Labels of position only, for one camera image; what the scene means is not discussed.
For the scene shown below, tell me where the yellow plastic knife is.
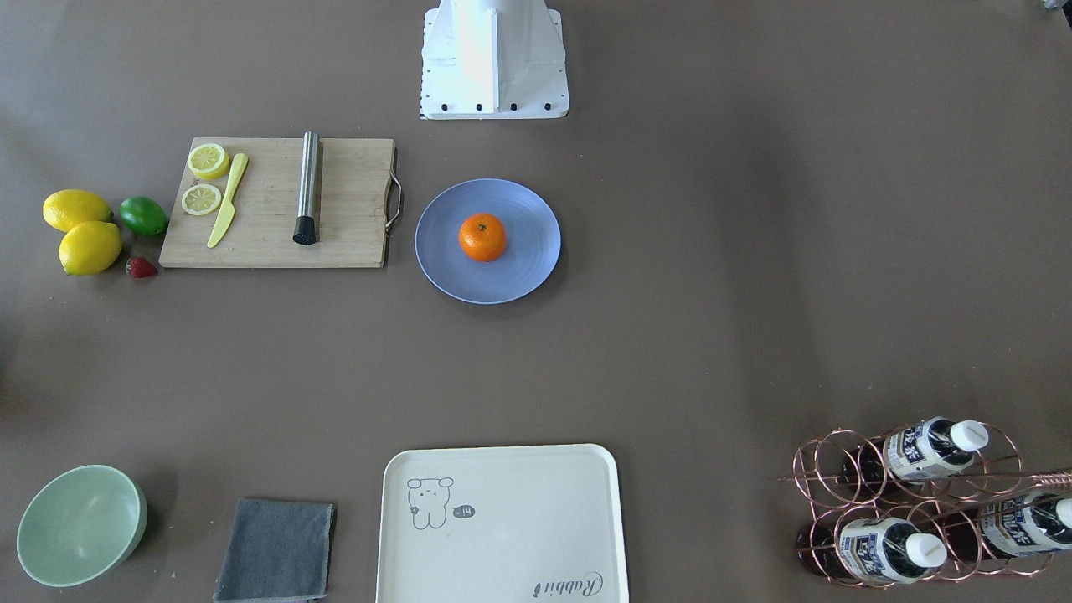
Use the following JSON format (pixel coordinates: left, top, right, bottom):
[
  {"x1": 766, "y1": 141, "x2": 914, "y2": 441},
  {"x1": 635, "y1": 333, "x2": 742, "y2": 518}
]
[{"x1": 206, "y1": 152, "x2": 249, "y2": 249}]

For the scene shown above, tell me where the red strawberry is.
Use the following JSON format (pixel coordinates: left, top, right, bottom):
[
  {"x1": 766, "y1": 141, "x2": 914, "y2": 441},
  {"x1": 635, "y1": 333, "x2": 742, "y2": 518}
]
[{"x1": 124, "y1": 256, "x2": 158, "y2": 279}]

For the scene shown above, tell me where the lemon slice upper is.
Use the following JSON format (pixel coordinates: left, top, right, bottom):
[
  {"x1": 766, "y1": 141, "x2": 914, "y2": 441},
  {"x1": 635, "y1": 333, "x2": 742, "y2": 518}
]
[{"x1": 180, "y1": 183, "x2": 223, "y2": 216}]

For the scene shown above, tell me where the blue plate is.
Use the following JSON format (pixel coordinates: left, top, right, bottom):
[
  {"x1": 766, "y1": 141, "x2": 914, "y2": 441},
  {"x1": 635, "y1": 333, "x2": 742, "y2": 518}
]
[{"x1": 415, "y1": 178, "x2": 560, "y2": 305}]

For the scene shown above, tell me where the lemon half lower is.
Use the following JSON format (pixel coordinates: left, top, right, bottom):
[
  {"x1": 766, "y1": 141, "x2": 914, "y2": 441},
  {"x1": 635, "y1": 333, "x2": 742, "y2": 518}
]
[{"x1": 185, "y1": 142, "x2": 230, "y2": 180}]

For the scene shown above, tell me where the copper wire bottle rack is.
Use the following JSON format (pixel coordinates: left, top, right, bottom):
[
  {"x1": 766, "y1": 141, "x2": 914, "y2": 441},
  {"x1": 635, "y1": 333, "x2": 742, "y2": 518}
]
[{"x1": 789, "y1": 424, "x2": 1069, "y2": 590}]

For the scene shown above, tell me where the steel muddler black tip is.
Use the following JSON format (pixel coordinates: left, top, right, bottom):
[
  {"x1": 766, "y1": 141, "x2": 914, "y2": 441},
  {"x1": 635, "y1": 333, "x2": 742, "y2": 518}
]
[{"x1": 292, "y1": 131, "x2": 321, "y2": 245}]

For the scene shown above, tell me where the cream rabbit tray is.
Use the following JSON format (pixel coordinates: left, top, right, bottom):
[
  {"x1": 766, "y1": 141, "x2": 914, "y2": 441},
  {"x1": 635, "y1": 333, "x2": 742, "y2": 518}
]
[{"x1": 376, "y1": 443, "x2": 631, "y2": 602}]

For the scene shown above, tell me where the grey folded cloth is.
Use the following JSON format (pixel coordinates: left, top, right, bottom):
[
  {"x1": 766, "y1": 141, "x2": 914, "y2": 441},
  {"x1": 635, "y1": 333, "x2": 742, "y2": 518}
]
[{"x1": 212, "y1": 497, "x2": 336, "y2": 602}]

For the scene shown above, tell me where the green bowl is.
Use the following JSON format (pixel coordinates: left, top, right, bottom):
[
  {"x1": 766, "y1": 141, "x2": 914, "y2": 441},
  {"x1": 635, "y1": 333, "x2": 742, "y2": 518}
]
[{"x1": 17, "y1": 465, "x2": 148, "y2": 588}]

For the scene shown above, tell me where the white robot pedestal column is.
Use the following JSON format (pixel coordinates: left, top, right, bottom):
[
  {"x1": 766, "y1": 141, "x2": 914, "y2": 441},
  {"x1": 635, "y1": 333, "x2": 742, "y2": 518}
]
[{"x1": 419, "y1": 1, "x2": 570, "y2": 120}]

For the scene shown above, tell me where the wooden cutting board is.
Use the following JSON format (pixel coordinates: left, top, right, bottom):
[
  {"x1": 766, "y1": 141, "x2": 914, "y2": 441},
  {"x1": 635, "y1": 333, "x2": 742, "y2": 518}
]
[{"x1": 158, "y1": 137, "x2": 399, "y2": 268}]

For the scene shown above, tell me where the green lime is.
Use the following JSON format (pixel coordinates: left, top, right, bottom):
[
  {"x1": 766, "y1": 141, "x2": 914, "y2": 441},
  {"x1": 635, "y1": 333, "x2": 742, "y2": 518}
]
[{"x1": 118, "y1": 196, "x2": 169, "y2": 237}]

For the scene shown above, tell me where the yellow lemon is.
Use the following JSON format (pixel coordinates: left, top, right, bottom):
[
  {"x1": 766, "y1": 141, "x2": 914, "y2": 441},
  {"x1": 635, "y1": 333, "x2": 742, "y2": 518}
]
[
  {"x1": 58, "y1": 221, "x2": 122, "y2": 276},
  {"x1": 42, "y1": 188, "x2": 111, "y2": 233}
]

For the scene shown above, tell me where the tea bottle front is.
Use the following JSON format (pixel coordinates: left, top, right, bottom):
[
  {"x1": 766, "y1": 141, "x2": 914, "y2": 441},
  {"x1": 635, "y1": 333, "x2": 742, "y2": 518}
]
[{"x1": 837, "y1": 416, "x2": 989, "y2": 495}]

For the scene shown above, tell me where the orange fruit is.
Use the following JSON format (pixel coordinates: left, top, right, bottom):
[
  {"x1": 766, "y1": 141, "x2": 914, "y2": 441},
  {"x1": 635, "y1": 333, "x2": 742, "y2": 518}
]
[{"x1": 458, "y1": 214, "x2": 508, "y2": 263}]

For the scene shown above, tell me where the tea bottle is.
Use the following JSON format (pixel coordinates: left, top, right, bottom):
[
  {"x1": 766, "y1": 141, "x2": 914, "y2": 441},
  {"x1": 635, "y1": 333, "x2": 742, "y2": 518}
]
[
  {"x1": 837, "y1": 416, "x2": 989, "y2": 495},
  {"x1": 937, "y1": 490, "x2": 1071, "y2": 562},
  {"x1": 796, "y1": 518, "x2": 948, "y2": 587}
]

